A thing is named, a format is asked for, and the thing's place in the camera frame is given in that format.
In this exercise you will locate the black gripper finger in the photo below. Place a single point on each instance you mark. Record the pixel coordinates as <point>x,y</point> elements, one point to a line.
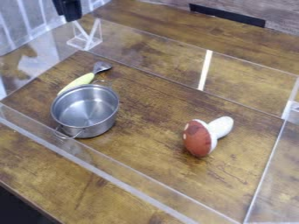
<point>58,7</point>
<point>73,9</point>

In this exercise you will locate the green handled metal spoon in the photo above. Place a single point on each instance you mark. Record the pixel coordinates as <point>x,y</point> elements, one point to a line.
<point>86,79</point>

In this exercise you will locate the black bar on table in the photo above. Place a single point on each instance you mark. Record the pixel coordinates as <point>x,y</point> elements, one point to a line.
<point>229,15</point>

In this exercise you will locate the stainless steel pot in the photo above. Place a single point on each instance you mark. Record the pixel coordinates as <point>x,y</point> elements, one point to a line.
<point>85,110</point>

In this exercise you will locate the red plush mushroom toy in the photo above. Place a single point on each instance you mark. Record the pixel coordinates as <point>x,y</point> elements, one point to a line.
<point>201,135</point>

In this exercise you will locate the clear acrylic triangle bracket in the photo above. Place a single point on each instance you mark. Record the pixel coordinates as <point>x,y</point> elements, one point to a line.
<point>85,40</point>

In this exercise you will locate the clear acrylic enclosure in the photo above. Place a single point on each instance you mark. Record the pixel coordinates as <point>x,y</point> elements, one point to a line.
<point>134,176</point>

